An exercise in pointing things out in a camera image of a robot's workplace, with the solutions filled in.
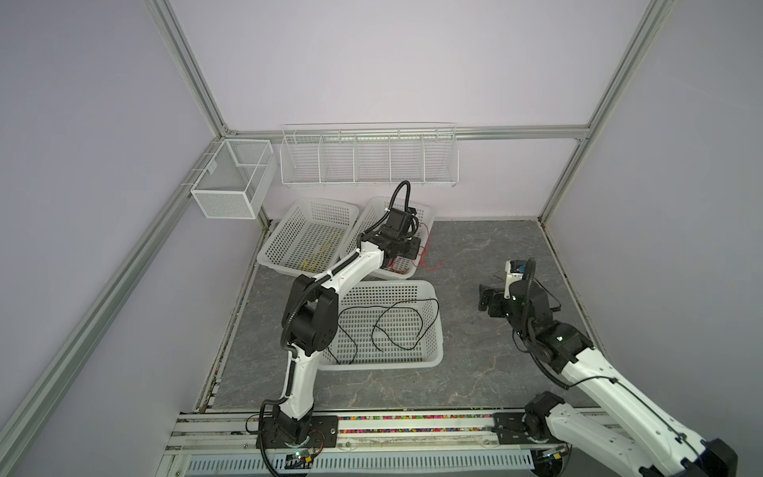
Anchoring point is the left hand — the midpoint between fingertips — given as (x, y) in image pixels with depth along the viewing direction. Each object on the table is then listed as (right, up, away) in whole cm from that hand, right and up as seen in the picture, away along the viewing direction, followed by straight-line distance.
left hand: (417, 246), depth 93 cm
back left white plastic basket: (-42, +2, +22) cm, 48 cm away
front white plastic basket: (-10, -25, -1) cm, 27 cm away
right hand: (+21, -11, -15) cm, 28 cm away
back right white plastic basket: (-17, +12, +17) cm, 27 cm away
